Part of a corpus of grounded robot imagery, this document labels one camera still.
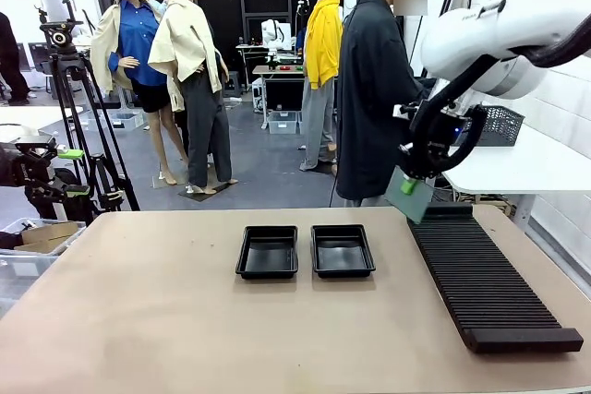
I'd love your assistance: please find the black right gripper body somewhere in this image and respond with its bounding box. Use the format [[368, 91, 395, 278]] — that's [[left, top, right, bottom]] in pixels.
[[410, 101, 465, 160]]

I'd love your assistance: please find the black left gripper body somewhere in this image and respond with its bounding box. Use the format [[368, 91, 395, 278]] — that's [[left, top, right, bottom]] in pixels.
[[0, 142, 31, 190]]

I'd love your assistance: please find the grey-green circuit board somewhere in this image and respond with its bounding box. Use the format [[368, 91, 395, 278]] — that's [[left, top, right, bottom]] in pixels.
[[384, 165, 436, 225]]

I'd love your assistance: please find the black plastic ESD tray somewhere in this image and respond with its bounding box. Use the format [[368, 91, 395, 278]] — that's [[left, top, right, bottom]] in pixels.
[[235, 225, 299, 281], [310, 223, 377, 280]]

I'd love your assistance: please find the long white table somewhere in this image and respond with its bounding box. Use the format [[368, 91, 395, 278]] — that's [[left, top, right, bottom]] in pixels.
[[0, 106, 87, 137]]

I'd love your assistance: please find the brown cardboard box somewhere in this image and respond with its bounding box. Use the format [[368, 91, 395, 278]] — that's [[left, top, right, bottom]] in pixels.
[[20, 221, 79, 255]]

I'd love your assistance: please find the grey mesh basket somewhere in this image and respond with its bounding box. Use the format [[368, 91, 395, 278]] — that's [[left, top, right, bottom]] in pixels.
[[468, 105, 526, 148]]

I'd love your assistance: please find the clear storage bin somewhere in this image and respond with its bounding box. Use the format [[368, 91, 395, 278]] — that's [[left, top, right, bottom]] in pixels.
[[110, 112, 145, 131], [267, 111, 300, 136]]

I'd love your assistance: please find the person in black coat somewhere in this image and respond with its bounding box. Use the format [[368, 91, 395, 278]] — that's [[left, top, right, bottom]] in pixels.
[[334, 0, 438, 209]]

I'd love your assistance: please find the large clear plastic bin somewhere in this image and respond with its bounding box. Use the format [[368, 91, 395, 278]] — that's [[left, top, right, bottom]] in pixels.
[[0, 217, 88, 307]]

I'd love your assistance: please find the white work table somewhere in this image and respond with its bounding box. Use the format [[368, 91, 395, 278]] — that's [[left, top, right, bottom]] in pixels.
[[440, 102, 591, 233]]

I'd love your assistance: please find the person in black clothes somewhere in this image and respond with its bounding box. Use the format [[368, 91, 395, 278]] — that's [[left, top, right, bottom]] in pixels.
[[0, 10, 31, 107]]

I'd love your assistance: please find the black slotted board rack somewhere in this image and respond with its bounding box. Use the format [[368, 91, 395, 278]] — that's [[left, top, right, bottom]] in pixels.
[[405, 202, 585, 354]]

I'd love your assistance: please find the mannequin in blue shirt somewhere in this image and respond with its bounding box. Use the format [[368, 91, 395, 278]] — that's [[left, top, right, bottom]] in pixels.
[[90, 0, 191, 187]]

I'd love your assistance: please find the mannequin in yellow hoodie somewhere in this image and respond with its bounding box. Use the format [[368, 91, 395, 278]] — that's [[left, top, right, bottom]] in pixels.
[[298, 0, 345, 173]]

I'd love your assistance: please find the dark desk with items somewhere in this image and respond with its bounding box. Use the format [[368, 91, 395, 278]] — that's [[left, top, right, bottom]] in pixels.
[[251, 65, 307, 130]]

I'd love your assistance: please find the mannequin in beige jacket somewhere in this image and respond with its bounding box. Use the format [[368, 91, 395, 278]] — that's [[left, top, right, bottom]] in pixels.
[[147, 0, 240, 196]]

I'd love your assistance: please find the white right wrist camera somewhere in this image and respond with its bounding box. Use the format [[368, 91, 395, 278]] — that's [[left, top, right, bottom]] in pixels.
[[392, 102, 420, 121]]

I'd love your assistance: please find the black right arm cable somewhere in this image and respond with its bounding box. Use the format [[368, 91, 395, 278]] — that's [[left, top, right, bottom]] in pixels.
[[408, 13, 591, 181]]

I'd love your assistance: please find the black camera tripod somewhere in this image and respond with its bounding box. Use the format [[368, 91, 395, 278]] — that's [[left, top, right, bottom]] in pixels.
[[48, 53, 141, 224]]

